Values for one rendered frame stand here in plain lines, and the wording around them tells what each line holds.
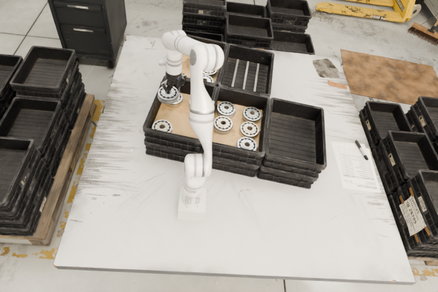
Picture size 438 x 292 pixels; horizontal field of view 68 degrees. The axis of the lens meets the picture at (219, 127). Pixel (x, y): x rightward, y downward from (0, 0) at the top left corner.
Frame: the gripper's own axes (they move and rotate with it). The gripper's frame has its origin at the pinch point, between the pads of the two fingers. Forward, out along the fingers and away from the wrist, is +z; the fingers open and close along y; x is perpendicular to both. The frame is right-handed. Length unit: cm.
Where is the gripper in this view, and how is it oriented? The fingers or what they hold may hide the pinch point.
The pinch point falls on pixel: (173, 91)
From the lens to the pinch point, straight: 164.3
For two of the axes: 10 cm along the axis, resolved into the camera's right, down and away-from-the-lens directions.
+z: -1.2, 6.3, 7.7
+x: -5.7, -6.8, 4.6
